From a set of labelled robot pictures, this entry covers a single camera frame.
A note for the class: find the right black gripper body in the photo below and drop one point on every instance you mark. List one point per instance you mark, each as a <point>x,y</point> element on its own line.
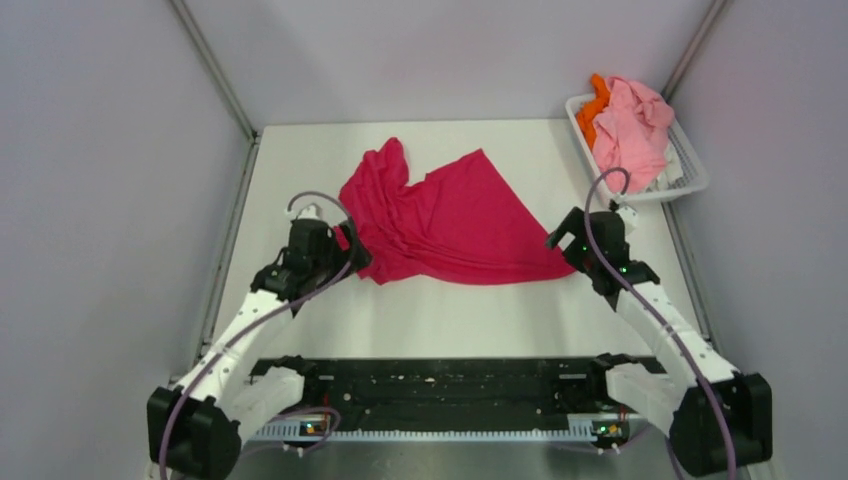
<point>582,257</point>

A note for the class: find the magenta t-shirt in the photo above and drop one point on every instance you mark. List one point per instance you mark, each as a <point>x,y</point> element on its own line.
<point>461,224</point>

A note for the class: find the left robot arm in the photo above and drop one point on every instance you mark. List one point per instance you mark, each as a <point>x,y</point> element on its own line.
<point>198,426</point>

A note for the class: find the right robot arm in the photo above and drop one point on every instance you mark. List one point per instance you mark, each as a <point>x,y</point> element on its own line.
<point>715,417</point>

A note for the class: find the white plastic basket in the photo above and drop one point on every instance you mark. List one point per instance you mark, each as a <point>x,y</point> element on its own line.
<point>694,177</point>

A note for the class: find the light pink t-shirt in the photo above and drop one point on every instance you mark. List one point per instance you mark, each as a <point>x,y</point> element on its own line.
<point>632,133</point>

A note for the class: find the orange t-shirt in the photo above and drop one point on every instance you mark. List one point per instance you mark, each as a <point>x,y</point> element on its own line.
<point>586,115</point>

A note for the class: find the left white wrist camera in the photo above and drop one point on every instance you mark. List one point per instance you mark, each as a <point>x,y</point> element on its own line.
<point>311,212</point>

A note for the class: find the grey slotted cable duct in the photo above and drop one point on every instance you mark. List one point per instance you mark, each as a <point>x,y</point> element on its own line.
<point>580,430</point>

